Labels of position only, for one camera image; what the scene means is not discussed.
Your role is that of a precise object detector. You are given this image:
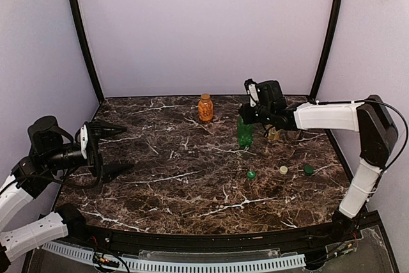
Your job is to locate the orange drink bottle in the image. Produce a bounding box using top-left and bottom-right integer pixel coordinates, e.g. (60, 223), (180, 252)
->
(198, 93), (213, 121)

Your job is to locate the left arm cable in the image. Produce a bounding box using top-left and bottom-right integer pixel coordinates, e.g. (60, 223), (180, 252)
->
(12, 170), (103, 190)

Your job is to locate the small green soda cap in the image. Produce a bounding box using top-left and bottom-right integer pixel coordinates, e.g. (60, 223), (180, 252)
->
(247, 171), (256, 180)

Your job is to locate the black frame post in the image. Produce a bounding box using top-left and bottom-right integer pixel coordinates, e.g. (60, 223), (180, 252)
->
(68, 0), (105, 104)
(308, 0), (348, 101)

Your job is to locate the yellow tea bottle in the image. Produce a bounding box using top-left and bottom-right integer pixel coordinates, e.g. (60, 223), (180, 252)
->
(267, 127), (281, 142)

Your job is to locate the black front rail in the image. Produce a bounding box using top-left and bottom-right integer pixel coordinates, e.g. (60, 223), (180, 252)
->
(63, 212), (364, 255)

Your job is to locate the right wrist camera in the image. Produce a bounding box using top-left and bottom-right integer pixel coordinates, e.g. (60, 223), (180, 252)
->
(244, 79), (259, 107)

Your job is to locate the coffee latte bottle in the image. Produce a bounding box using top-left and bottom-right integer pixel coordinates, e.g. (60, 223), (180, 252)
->
(286, 130), (301, 140)

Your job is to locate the green soda bottle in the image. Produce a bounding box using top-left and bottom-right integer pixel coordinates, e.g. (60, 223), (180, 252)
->
(237, 116), (253, 148)

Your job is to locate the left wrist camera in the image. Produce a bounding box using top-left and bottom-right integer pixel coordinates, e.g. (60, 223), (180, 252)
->
(79, 124), (88, 160)

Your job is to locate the green bottle cap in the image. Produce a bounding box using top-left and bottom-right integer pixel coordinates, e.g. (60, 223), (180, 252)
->
(304, 164), (314, 176)

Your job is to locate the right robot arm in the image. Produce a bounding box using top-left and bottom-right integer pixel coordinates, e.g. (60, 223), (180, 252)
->
(239, 79), (398, 219)

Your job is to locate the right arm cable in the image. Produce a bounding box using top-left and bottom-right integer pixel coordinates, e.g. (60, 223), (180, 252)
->
(314, 99), (409, 171)

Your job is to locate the white slotted cable duct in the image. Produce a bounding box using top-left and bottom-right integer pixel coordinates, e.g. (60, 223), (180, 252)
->
(42, 241), (306, 272)

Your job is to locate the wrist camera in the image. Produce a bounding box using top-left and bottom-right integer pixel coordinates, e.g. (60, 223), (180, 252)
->
(244, 79), (259, 107)
(79, 124), (88, 160)

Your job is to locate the left black frame post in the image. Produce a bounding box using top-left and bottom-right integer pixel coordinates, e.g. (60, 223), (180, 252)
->
(68, 0), (105, 104)

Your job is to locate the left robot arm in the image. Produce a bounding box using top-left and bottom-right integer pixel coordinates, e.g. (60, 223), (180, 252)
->
(1, 116), (133, 272)

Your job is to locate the cream bottle cap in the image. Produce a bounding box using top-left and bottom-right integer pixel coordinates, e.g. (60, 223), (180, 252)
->
(279, 166), (288, 175)

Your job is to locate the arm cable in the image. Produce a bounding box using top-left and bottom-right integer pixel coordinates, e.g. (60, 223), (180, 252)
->
(12, 170), (103, 190)
(314, 99), (409, 171)

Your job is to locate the right black frame post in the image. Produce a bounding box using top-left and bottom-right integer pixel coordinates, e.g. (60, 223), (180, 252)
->
(308, 0), (348, 101)

